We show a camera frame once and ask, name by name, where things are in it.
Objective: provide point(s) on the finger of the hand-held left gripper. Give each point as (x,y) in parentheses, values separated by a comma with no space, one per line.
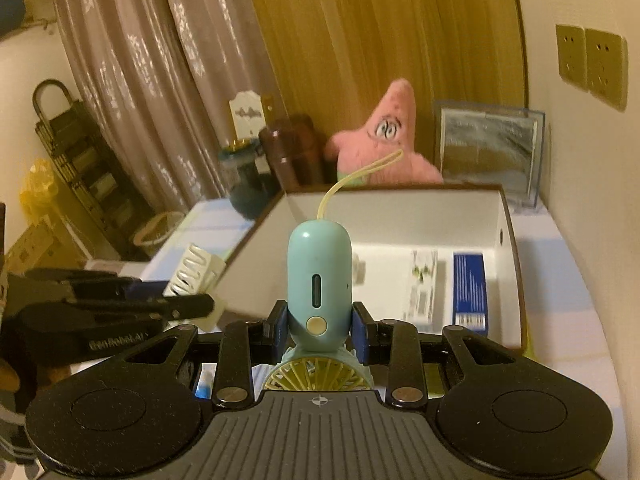
(190,306)
(90,280)

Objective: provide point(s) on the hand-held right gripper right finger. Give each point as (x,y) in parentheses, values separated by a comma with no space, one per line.
(360,335)

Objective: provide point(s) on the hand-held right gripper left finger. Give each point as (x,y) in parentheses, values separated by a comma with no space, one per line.
(281,330)

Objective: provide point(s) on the white hair claw clip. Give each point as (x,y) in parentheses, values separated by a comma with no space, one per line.
(192,265)

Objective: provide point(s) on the white green medicine box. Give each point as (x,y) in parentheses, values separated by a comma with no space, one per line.
(421,285)

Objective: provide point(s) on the teal handheld fan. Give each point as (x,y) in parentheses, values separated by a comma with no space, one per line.
(320,260)

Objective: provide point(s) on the blue medicine box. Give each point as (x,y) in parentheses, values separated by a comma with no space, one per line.
(470,290)

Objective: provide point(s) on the brown cardboard box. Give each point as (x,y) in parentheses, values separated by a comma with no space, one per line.
(390,215)

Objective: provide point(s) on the brown cardboard carton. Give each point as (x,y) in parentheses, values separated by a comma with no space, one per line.
(45,247)

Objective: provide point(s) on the round woven basket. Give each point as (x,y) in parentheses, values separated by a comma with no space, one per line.
(157,230)

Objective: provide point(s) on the yellow plastic bag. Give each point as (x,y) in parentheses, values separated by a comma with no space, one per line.
(40,190)

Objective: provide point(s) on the black storage rack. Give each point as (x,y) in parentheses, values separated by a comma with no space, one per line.
(85,160)

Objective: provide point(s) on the dark green glass jar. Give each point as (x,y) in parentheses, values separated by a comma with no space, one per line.
(250,190)

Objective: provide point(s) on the brown metal canister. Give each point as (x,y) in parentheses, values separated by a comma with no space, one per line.
(282,160)
(315,145)

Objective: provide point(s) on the white carved wooden board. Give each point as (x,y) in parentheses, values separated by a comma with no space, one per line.
(245,112)

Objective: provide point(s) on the pink starfish plush toy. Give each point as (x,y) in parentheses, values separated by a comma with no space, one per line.
(385,130)

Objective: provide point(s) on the beige patterned curtain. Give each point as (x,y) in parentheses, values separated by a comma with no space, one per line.
(150,60)

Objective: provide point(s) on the glass picture frame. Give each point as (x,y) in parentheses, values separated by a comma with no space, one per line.
(485,150)

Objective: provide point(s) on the gold wall socket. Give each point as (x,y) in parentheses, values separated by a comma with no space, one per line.
(570,55)
(606,67)

